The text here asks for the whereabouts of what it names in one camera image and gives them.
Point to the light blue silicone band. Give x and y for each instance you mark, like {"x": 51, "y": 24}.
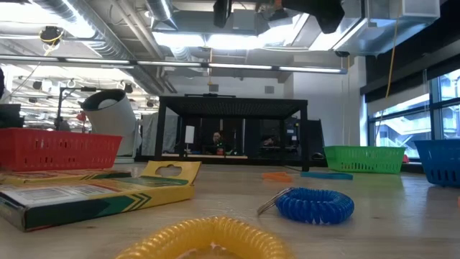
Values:
{"x": 327, "y": 176}

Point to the orange silicone band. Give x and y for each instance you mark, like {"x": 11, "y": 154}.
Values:
{"x": 276, "y": 178}

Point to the blue coil wristband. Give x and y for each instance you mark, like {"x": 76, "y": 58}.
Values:
{"x": 323, "y": 216}

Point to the yellow green crayon box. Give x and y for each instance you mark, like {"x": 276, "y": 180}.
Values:
{"x": 90, "y": 201}
{"x": 54, "y": 175}

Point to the yellow coil wristband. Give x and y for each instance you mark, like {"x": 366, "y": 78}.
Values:
{"x": 161, "y": 241}

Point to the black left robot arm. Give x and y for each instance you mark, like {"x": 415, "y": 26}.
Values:
{"x": 9, "y": 117}

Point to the white cylindrical desk lamp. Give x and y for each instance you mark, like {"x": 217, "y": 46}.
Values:
{"x": 115, "y": 122}

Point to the long ceiling light bar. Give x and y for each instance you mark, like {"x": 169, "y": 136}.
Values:
{"x": 237, "y": 66}

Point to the black mesh shelf riser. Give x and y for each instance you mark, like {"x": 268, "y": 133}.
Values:
{"x": 233, "y": 106}

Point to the white paper sign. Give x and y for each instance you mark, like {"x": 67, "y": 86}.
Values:
{"x": 189, "y": 134}

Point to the person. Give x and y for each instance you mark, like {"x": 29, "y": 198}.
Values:
{"x": 216, "y": 138}
{"x": 269, "y": 141}

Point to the green plastic basket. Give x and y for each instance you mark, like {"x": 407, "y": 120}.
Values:
{"x": 363, "y": 158}

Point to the black background stand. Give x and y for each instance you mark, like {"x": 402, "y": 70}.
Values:
{"x": 59, "y": 108}

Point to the blue plastic basket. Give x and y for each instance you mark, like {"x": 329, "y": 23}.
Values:
{"x": 442, "y": 162}

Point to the red plastic basket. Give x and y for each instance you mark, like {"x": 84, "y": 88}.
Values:
{"x": 54, "y": 149}

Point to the silver rectangular air duct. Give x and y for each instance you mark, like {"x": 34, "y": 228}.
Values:
{"x": 388, "y": 32}

